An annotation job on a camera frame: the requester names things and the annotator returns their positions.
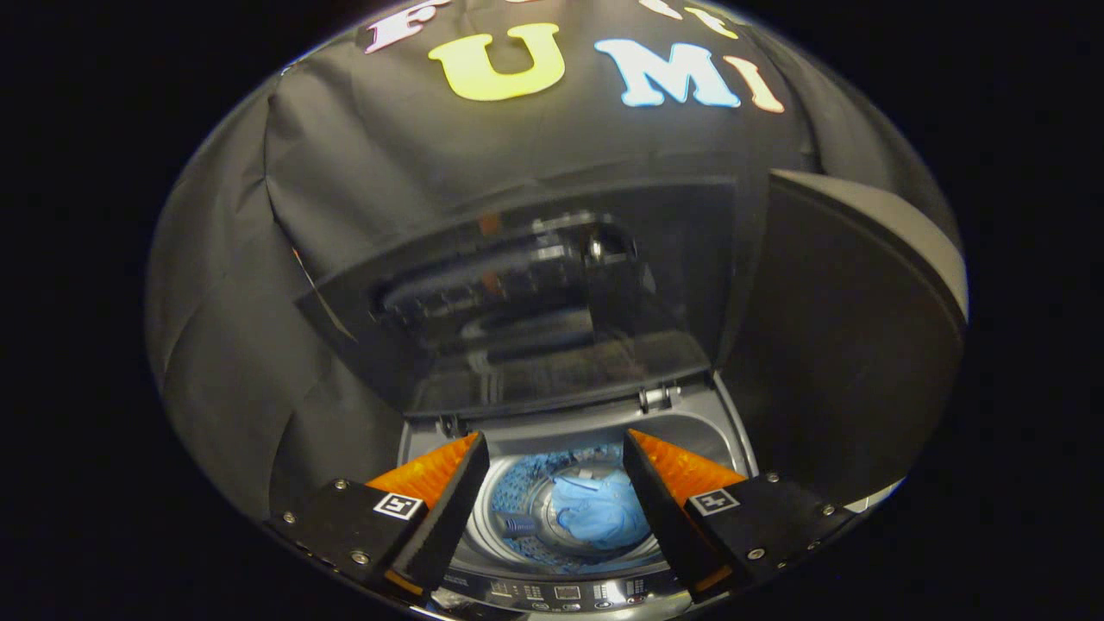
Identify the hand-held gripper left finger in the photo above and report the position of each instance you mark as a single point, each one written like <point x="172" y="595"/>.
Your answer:
<point x="444" y="517"/>

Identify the dark washing machine lid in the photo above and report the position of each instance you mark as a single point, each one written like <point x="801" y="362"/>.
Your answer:
<point x="535" y="328"/>

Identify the grey cabinet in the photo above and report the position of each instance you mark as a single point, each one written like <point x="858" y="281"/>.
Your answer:
<point x="845" y="345"/>

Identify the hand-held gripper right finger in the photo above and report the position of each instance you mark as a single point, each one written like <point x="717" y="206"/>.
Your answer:
<point x="660" y="517"/>

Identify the light blue shirt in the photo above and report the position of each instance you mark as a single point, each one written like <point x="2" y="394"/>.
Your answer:
<point x="599" y="509"/>

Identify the black backdrop cloth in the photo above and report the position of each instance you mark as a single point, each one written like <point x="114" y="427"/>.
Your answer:
<point x="388" y="172"/>

